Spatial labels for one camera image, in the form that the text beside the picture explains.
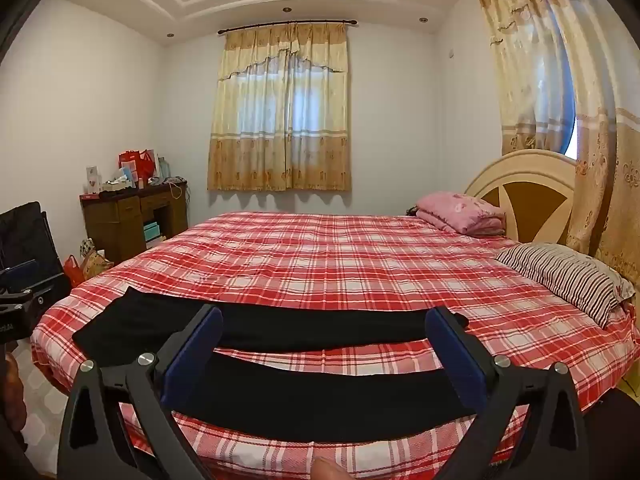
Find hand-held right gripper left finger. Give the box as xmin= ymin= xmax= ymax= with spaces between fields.
xmin=57 ymin=304 xmax=224 ymax=480

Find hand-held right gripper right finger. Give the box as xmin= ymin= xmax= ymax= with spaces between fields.
xmin=425 ymin=306 xmax=589 ymax=480

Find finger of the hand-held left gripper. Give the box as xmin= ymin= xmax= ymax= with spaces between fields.
xmin=0 ymin=259 xmax=39 ymax=283

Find black pants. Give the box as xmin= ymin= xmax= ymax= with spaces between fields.
xmin=72 ymin=286 xmax=488 ymax=443

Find person's left hand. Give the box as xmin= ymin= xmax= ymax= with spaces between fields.
xmin=0 ymin=351 xmax=28 ymax=433

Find person's right hand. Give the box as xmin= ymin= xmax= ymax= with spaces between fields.
xmin=305 ymin=455 xmax=351 ymax=480

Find red plastic bag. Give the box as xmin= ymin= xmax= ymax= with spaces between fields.
xmin=62 ymin=255 xmax=86 ymax=288

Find patterned shopping bag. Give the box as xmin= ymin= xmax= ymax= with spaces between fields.
xmin=80 ymin=239 xmax=115 ymax=281

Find dark wooden desk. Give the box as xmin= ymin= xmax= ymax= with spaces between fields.
xmin=79 ymin=180 xmax=190 ymax=266

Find tissue box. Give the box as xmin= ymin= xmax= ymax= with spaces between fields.
xmin=102 ymin=169 xmax=136 ymax=192

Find striped pillow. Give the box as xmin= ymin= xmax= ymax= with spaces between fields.
xmin=495 ymin=242 xmax=636 ymax=330

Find red plaid bed sheet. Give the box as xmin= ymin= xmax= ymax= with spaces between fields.
xmin=30 ymin=211 xmax=638 ymax=480

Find pink folded blanket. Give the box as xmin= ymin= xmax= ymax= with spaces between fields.
xmin=415 ymin=191 xmax=507 ymax=238

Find cream wooden headboard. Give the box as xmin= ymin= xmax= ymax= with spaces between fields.
xmin=464 ymin=149 xmax=578 ymax=247

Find yellow patterned window curtain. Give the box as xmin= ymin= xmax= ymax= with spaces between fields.
xmin=207 ymin=21 xmax=351 ymax=192
xmin=472 ymin=0 xmax=640 ymax=286

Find dark curtain rod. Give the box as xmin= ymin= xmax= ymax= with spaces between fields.
xmin=216 ymin=18 xmax=358 ymax=36

